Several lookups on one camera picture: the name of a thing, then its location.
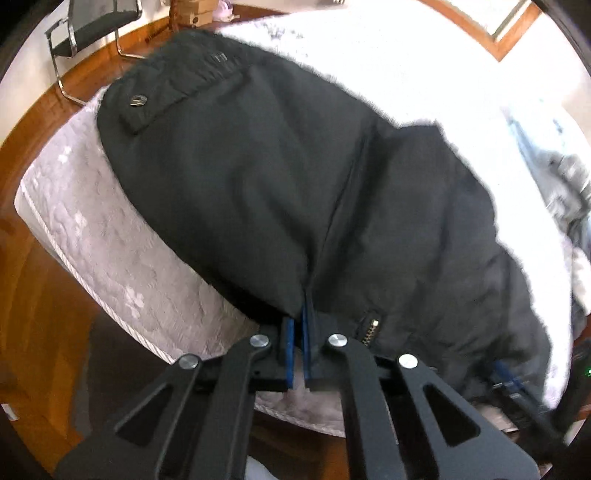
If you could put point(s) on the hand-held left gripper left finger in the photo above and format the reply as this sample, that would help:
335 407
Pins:
288 342

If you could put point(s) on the cardboard box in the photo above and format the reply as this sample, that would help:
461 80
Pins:
194 11

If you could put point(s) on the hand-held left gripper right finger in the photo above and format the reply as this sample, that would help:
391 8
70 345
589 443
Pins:
307 342

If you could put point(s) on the black metal-frame chair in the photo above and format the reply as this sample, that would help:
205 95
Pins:
92 23

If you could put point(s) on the black pants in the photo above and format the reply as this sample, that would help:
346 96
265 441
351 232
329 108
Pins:
277 184

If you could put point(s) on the bed with white quilted cover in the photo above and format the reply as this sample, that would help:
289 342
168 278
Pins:
115 230

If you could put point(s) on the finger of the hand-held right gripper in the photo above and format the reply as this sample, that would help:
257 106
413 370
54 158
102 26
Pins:
508 376

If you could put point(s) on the wooden window frame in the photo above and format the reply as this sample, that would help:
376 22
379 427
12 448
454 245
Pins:
508 41

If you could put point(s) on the grey duvet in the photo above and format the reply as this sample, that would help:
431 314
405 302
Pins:
563 170

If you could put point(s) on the wooden coat rack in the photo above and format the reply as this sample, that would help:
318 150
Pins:
175 14

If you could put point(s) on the pink plastic bag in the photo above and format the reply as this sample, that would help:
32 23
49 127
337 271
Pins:
225 9

